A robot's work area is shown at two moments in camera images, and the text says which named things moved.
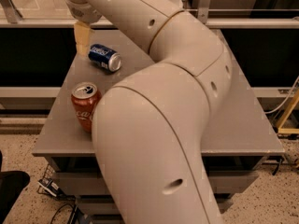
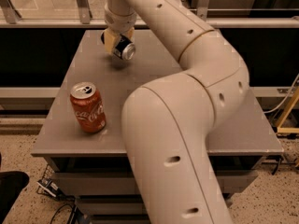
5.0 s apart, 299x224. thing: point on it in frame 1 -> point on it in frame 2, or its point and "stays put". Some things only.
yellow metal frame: (285, 116) stays put
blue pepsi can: (105, 58) -> (124, 49)
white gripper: (83, 13) -> (119, 24)
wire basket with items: (46, 186) stays put
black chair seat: (11, 185) stays put
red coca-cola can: (84, 98) stays put
